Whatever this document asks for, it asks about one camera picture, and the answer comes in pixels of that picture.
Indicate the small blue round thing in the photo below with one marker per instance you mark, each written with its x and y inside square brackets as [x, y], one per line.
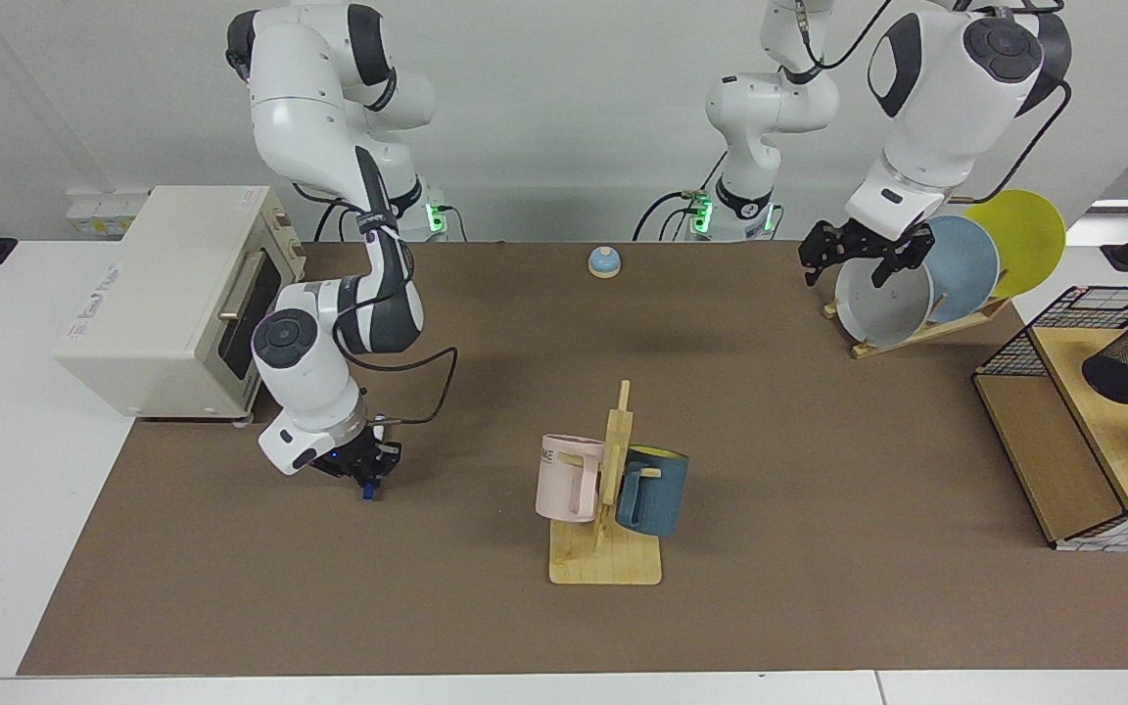
[604, 260]

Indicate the yellow plate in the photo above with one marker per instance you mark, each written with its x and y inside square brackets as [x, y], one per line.
[1024, 235]

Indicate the pink cup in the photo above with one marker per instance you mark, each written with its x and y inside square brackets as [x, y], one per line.
[559, 485]

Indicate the wooden plate rack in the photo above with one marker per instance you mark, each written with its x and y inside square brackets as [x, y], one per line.
[926, 333]

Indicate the grey plate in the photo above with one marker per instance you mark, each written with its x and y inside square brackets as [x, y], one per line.
[882, 308]

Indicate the wooden cup stand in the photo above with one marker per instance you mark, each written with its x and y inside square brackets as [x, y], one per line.
[613, 563]

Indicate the brown table cloth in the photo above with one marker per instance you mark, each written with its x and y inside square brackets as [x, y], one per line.
[427, 587]

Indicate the light blue plate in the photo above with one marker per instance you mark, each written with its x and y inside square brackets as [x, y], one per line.
[965, 264]

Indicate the pale toaster oven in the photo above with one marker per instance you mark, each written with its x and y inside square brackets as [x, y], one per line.
[163, 294]

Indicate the dark teal cup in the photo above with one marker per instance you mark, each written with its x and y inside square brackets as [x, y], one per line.
[667, 494]

